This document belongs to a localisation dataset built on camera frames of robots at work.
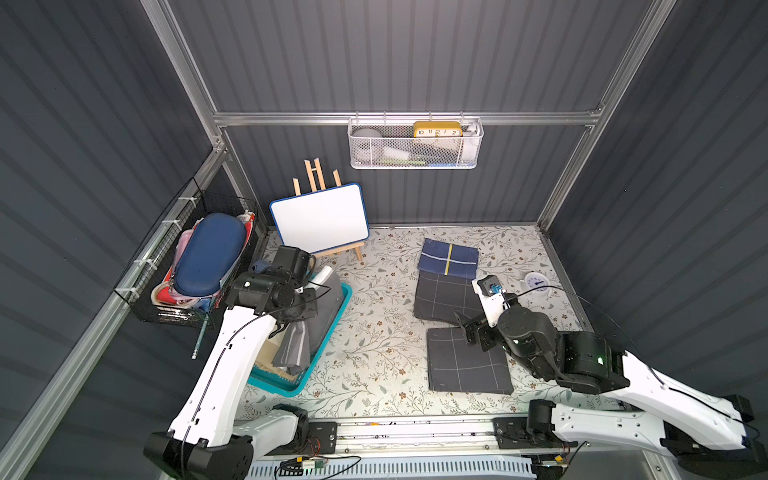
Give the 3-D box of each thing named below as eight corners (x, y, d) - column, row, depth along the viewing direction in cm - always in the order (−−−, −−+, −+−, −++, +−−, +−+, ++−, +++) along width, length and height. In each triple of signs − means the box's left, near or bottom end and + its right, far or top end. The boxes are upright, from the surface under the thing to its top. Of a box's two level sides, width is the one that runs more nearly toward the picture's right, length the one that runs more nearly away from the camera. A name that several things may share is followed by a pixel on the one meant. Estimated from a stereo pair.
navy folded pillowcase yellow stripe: (417, 269, 110) (417, 265, 108) (424, 241, 118) (424, 238, 117) (475, 280, 106) (476, 276, 105) (477, 251, 115) (478, 247, 113)
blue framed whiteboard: (296, 277, 108) (273, 225, 87) (292, 254, 114) (270, 201, 94) (372, 257, 113) (368, 204, 93) (364, 236, 120) (358, 182, 100)
